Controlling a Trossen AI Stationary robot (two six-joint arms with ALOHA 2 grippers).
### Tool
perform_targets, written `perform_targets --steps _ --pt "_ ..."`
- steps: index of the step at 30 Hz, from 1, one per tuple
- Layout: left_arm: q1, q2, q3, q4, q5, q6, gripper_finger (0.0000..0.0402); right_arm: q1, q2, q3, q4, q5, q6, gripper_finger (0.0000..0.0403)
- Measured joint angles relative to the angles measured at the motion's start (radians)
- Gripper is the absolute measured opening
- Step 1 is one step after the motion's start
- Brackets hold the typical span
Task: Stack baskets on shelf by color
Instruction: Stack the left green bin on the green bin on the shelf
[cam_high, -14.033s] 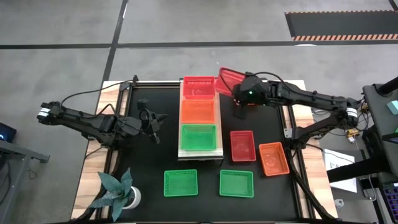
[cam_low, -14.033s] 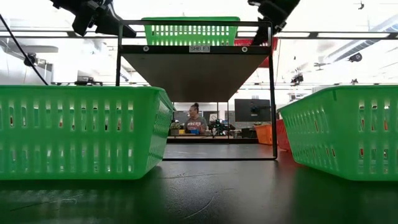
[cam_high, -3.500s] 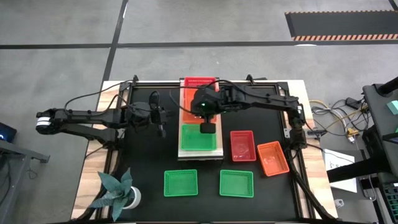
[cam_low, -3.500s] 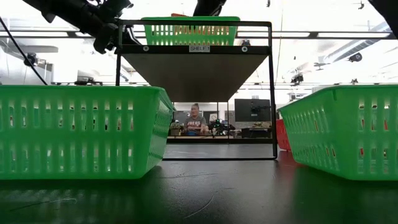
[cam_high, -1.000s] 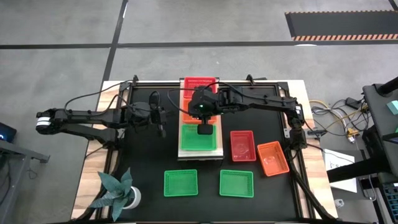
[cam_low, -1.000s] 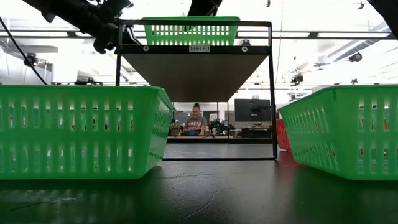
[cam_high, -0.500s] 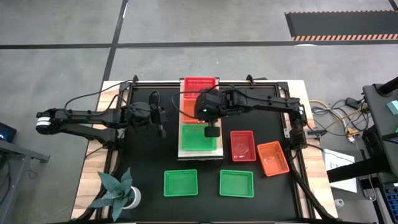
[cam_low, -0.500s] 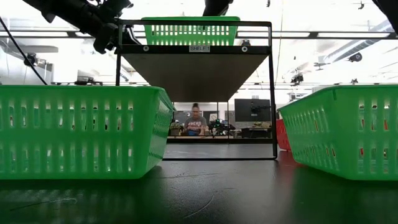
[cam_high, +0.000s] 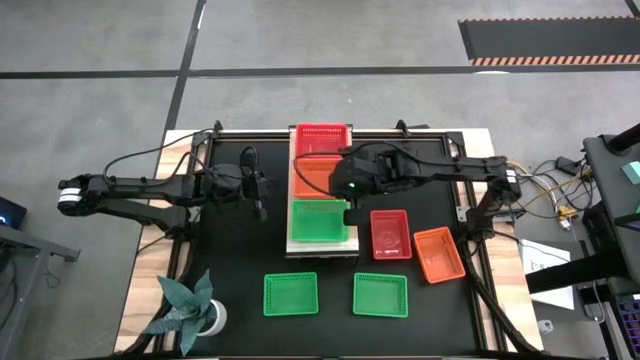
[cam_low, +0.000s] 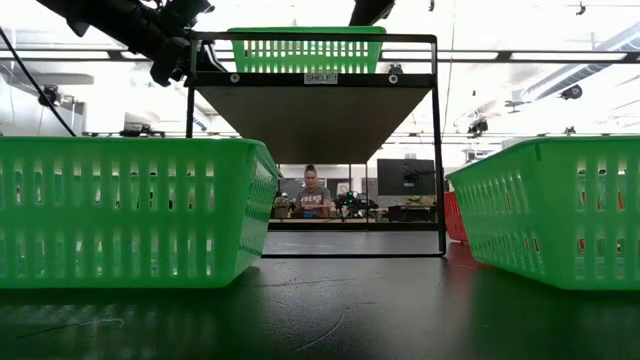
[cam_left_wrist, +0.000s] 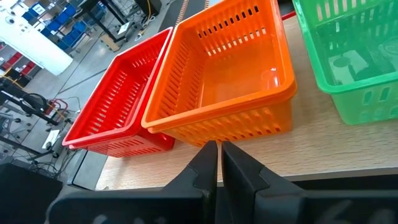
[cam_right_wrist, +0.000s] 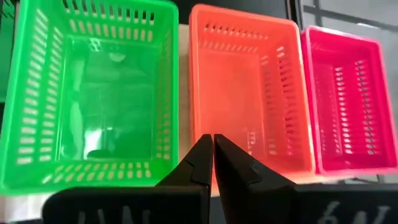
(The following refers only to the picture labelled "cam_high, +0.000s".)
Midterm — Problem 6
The hazard-striped black floor mat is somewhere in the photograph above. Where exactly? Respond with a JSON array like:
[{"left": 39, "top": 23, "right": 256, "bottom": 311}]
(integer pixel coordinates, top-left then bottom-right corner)
[{"left": 458, "top": 16, "right": 640, "bottom": 67}]

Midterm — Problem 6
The red plastic basket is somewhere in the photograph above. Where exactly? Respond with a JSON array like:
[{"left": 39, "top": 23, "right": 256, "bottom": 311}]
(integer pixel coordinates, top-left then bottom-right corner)
[
  {"left": 294, "top": 122, "right": 352, "bottom": 159},
  {"left": 369, "top": 208, "right": 414, "bottom": 261}
]

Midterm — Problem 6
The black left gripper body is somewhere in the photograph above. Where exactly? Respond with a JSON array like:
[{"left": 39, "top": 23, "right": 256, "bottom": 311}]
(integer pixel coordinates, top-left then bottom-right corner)
[{"left": 239, "top": 169, "right": 270, "bottom": 203}]

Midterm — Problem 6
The teal block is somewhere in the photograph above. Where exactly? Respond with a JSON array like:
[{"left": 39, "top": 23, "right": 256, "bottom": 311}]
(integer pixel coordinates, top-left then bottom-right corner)
[{"left": 621, "top": 160, "right": 640, "bottom": 185}]

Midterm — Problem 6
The black power brick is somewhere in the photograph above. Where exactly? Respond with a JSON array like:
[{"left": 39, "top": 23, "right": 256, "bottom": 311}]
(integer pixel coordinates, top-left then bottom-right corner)
[{"left": 555, "top": 156, "right": 581, "bottom": 175}]

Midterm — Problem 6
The black table mat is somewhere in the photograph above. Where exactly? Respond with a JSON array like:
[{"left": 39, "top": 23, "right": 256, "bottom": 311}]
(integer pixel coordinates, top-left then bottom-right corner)
[{"left": 199, "top": 137, "right": 481, "bottom": 357}]

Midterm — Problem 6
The gray metal desk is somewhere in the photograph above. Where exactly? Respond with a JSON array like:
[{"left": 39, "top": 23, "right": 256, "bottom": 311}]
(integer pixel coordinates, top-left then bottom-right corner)
[{"left": 0, "top": 224, "right": 81, "bottom": 351}]

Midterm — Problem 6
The green plastic basket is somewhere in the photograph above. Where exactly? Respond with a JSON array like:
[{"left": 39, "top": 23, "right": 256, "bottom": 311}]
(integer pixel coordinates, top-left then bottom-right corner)
[
  {"left": 352, "top": 272, "right": 409, "bottom": 319},
  {"left": 262, "top": 271, "right": 320, "bottom": 317},
  {"left": 289, "top": 198, "right": 351, "bottom": 244}
]

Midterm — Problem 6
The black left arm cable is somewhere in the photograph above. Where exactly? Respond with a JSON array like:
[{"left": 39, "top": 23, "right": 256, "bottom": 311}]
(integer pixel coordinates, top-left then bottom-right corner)
[{"left": 102, "top": 128, "right": 261, "bottom": 201}]

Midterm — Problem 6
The potted plant white pot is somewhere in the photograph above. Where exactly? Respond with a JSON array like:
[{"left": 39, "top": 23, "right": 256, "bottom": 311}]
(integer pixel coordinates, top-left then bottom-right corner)
[{"left": 142, "top": 269, "right": 229, "bottom": 357}]

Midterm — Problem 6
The white paper sign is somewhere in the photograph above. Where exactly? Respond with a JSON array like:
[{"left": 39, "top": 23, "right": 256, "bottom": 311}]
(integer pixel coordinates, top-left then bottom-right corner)
[{"left": 518, "top": 238, "right": 576, "bottom": 311}]

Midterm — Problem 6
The dark laptop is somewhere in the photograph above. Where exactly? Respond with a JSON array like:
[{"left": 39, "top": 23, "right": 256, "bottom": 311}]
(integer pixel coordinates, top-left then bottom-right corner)
[{"left": 0, "top": 196, "right": 28, "bottom": 230}]

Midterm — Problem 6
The backlit keyboard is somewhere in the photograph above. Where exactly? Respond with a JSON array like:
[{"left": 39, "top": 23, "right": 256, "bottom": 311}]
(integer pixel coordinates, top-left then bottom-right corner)
[{"left": 615, "top": 294, "right": 640, "bottom": 354}]

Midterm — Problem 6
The orange plastic basket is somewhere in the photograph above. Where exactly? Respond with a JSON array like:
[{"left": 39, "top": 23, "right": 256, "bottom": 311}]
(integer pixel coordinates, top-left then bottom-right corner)
[
  {"left": 292, "top": 156, "right": 346, "bottom": 200},
  {"left": 412, "top": 225, "right": 467, "bottom": 285}
]

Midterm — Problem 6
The gray equipment cart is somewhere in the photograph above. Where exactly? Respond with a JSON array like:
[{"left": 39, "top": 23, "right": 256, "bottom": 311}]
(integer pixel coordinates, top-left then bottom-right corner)
[{"left": 524, "top": 122, "right": 640, "bottom": 301}]

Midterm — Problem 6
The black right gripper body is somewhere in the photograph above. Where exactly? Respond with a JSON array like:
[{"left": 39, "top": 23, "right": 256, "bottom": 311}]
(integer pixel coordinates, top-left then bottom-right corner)
[{"left": 329, "top": 155, "right": 381, "bottom": 201}]

